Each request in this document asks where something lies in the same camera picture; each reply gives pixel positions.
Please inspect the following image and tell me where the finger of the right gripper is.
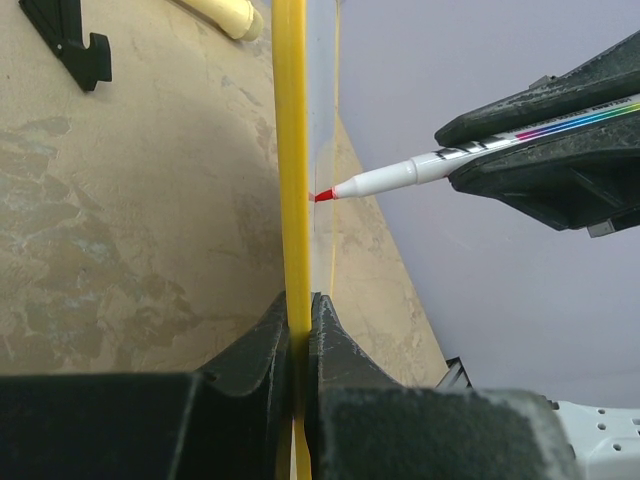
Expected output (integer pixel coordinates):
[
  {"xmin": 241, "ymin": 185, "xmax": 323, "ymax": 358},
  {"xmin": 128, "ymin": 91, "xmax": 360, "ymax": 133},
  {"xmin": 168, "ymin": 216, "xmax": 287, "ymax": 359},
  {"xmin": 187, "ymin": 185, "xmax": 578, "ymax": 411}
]
[
  {"xmin": 449, "ymin": 113, "xmax": 639, "ymax": 231},
  {"xmin": 434, "ymin": 33, "xmax": 639, "ymax": 147}
]

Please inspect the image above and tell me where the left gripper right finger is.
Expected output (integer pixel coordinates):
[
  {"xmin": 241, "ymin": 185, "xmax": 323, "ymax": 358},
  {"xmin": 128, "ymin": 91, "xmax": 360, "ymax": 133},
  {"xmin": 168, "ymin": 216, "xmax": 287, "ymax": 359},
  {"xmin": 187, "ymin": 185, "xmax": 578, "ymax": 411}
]
[{"xmin": 307, "ymin": 294, "xmax": 582, "ymax": 479}]

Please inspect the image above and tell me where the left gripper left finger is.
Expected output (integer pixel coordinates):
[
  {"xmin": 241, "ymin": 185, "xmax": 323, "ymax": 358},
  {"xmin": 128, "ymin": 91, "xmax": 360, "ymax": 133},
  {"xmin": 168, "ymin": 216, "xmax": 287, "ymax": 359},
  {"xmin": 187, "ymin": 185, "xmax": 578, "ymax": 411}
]
[{"xmin": 1, "ymin": 295, "xmax": 292, "ymax": 479}]

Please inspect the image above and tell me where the red whiteboard marker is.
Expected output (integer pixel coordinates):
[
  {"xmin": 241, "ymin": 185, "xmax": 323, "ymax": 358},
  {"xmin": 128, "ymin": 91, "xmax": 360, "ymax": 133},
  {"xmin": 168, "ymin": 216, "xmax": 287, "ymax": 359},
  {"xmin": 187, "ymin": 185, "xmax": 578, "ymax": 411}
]
[{"xmin": 311, "ymin": 94, "xmax": 639, "ymax": 203}]

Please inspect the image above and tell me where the yellow framed whiteboard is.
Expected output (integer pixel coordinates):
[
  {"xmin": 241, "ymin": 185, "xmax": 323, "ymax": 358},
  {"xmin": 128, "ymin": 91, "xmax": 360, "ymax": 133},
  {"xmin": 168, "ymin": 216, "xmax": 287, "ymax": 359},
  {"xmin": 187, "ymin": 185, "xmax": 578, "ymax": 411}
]
[{"xmin": 271, "ymin": 1, "xmax": 340, "ymax": 479}]

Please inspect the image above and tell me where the cream toy microphone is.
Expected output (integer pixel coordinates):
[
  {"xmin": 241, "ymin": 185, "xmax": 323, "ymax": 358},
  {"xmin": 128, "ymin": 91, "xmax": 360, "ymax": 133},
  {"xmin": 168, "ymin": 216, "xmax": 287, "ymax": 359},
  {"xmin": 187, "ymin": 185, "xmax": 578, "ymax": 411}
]
[{"xmin": 176, "ymin": 0, "xmax": 264, "ymax": 42}]

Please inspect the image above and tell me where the wire whiteboard stand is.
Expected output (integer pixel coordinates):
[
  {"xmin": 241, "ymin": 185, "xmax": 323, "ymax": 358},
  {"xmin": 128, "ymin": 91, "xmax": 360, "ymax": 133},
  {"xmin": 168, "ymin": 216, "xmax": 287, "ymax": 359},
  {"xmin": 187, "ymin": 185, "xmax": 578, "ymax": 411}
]
[{"xmin": 19, "ymin": 0, "xmax": 112, "ymax": 92}]

